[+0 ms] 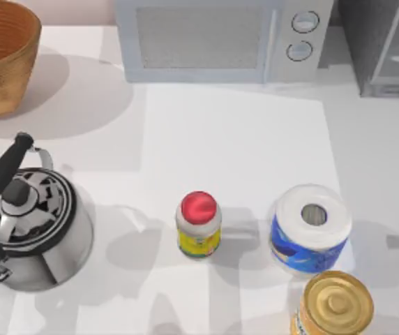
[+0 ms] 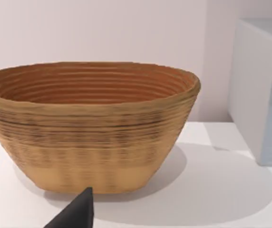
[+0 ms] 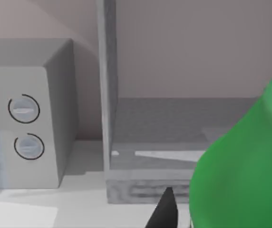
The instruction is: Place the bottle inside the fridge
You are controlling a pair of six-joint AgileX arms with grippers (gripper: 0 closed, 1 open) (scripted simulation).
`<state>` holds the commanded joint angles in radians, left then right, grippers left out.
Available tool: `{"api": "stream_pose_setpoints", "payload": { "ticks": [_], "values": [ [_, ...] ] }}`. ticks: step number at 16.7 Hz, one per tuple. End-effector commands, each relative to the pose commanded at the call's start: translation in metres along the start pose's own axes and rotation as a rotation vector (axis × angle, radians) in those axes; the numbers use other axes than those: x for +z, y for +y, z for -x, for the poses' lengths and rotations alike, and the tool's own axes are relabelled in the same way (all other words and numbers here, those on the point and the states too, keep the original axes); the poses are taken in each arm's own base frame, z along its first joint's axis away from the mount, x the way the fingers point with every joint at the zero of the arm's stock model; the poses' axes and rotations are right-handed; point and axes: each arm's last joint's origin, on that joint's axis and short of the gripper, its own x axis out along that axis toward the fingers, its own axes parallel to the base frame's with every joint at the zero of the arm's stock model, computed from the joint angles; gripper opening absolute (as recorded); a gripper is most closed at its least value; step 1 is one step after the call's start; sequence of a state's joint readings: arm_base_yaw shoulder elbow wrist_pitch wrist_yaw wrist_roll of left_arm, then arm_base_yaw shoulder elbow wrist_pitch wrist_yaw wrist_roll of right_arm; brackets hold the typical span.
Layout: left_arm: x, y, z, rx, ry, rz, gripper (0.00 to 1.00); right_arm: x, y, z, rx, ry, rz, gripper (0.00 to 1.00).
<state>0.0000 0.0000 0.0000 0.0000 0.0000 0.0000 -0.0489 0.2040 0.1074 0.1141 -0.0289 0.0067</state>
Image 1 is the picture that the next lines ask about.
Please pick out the microwave oven door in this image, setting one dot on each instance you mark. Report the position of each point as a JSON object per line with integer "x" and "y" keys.
{"x": 199, "y": 40}

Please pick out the brown woven basket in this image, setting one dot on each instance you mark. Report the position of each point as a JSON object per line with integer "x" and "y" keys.
{"x": 0, "y": 56}

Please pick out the grey cabinet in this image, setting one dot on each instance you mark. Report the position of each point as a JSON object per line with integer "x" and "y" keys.
{"x": 384, "y": 45}

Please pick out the red lidded yellow label bottle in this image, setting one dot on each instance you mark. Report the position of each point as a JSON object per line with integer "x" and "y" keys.
{"x": 198, "y": 225}

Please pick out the gold topped yellow can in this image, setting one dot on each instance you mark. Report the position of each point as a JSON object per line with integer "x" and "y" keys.
{"x": 335, "y": 307}

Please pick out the microwave knob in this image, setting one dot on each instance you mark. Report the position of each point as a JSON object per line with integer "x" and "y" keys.
{"x": 299, "y": 51}
{"x": 305, "y": 20}

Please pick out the blue wrapped paper towel roll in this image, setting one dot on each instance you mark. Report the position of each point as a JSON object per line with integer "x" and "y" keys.
{"x": 307, "y": 230}

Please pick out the pale microwave oven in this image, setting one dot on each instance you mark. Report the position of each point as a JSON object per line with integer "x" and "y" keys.
{"x": 220, "y": 38}

